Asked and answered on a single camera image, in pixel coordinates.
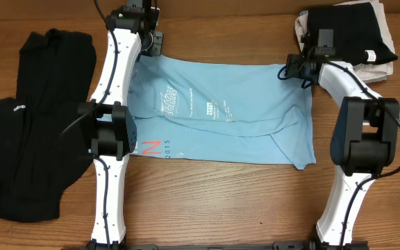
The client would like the folded black garment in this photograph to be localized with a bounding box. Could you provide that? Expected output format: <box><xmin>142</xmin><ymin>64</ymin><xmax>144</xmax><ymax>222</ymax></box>
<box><xmin>307</xmin><ymin>3</ymin><xmax>398</xmax><ymax>66</ymax></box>

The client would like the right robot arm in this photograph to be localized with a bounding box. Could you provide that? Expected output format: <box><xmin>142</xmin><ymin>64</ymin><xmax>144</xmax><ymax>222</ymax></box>
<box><xmin>273</xmin><ymin>29</ymin><xmax>400</xmax><ymax>250</ymax></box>

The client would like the folded grey garment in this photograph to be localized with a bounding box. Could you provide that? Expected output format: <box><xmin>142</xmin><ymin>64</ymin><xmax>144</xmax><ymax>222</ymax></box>
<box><xmin>364</xmin><ymin>76</ymin><xmax>388</xmax><ymax>84</ymax></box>

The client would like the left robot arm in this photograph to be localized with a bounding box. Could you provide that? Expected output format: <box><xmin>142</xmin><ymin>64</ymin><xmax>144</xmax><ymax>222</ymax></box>
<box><xmin>78</xmin><ymin>0</ymin><xmax>163</xmax><ymax>249</ymax></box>

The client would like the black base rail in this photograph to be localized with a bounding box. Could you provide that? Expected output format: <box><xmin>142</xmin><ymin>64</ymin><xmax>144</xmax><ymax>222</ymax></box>
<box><xmin>63</xmin><ymin>240</ymin><xmax>369</xmax><ymax>250</ymax></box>

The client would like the folded beige garment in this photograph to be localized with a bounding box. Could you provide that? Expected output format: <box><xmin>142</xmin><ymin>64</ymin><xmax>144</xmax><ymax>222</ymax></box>
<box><xmin>294</xmin><ymin>0</ymin><xmax>395</xmax><ymax>81</ymax></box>

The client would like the black garment under blue shirt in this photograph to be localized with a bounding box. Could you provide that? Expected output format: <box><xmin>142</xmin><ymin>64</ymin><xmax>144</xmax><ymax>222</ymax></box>
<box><xmin>0</xmin><ymin>29</ymin><xmax>97</xmax><ymax>223</ymax></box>

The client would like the light blue t-shirt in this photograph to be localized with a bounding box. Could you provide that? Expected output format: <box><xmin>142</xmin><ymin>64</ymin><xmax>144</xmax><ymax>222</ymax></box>
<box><xmin>128</xmin><ymin>56</ymin><xmax>316</xmax><ymax>169</ymax></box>

